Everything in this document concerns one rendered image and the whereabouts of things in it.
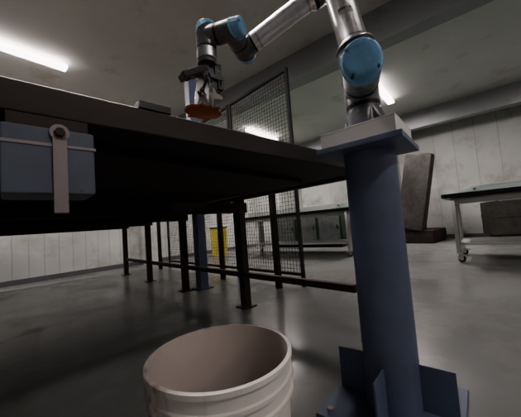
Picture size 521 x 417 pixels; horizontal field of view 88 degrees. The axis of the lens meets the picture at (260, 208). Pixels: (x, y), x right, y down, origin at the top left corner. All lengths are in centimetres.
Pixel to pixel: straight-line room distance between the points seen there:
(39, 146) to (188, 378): 59
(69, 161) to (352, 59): 77
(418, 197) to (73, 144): 625
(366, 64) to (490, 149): 711
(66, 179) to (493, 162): 777
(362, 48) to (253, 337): 85
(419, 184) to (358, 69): 566
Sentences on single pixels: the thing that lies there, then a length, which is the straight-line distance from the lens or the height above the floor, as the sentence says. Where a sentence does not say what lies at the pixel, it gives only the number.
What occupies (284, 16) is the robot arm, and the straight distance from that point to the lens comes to 127.
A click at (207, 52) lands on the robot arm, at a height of 127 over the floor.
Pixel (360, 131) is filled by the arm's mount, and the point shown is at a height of 90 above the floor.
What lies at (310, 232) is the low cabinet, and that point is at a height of 36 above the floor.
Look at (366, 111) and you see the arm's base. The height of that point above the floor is 98.
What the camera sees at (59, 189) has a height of 72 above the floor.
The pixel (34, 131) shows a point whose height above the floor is 82.
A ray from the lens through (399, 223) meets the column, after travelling 97.
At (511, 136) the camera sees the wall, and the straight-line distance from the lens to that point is 799.
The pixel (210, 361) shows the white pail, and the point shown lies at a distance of 81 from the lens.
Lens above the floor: 63
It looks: 4 degrees up
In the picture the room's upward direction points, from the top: 4 degrees counter-clockwise
